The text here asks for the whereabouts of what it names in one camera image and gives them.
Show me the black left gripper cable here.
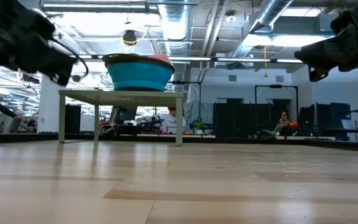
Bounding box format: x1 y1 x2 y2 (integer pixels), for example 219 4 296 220
53 39 90 78

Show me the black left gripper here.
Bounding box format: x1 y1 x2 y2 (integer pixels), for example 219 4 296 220
9 18 78 87

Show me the blue collapsible strainer bowl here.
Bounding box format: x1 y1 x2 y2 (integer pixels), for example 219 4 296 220
101 53 176 92

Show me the black aluminium table frame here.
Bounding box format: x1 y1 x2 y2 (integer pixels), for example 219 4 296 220
0 132 358 153

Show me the pale green metal stand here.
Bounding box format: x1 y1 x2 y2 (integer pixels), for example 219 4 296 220
57 89 185 147

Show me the silver slanted ventilation duct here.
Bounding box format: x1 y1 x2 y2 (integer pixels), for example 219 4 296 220
228 0 295 60

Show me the green potted plant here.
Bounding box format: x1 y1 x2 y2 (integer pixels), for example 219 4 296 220
190 119 208 135

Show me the dark background monitor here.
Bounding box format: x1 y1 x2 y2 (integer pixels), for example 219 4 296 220
112 105 138 126

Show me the black cabinet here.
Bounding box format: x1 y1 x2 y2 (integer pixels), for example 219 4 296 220
64 104 82 134

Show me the yellow hanging cord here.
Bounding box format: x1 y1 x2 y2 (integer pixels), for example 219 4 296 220
262 45 269 78

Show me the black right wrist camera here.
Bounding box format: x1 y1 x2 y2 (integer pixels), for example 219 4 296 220
330 11 358 35

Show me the black background frame stand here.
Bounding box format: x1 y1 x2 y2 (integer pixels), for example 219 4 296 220
254 83 300 119

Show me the pink peach with leaf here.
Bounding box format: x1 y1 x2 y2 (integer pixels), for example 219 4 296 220
150 53 172 65

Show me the black room partition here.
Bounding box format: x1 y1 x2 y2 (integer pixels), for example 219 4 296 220
213 98 291 139

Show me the black overhead camera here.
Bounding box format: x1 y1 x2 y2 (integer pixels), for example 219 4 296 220
122 29 138 46

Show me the silver ribbed ventilation duct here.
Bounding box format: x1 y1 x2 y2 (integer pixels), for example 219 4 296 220
157 0 196 93

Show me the round ceiling fixture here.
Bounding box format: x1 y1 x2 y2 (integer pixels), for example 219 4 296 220
224 9 239 24

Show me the long ceiling light strip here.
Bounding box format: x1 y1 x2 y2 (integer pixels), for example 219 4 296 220
73 55 304 64

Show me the blue black background workstation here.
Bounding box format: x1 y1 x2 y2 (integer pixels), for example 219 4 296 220
299 101 358 141

